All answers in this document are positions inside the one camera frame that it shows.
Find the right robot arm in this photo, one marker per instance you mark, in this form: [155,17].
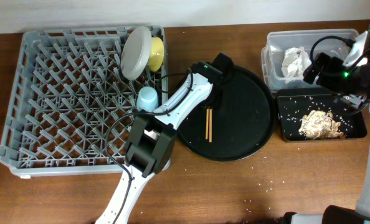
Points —
[353,79]

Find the white paper napkin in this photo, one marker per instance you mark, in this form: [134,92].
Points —
[295,62]

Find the grey dishwasher rack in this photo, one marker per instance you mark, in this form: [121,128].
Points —
[70,108]

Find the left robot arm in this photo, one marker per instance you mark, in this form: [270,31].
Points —
[153,134]

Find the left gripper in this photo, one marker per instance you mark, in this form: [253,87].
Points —
[218,101]

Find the yellow plastic bowl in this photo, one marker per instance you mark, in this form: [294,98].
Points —
[156,56]

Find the black rectangular waste tray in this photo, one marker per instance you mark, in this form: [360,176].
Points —
[293,104]

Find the food scraps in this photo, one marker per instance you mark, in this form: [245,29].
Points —
[320,125]

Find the wooden chopstick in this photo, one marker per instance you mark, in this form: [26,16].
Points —
[210,125]
[207,123]

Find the clear plastic bin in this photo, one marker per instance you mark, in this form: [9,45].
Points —
[279,42]

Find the round black tray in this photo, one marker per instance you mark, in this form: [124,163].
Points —
[240,127]

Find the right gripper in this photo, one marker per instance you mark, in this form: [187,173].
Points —
[332,65]

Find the blue plastic cup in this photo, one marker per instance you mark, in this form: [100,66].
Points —
[147,99]

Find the grey plate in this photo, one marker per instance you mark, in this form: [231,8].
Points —
[136,53]

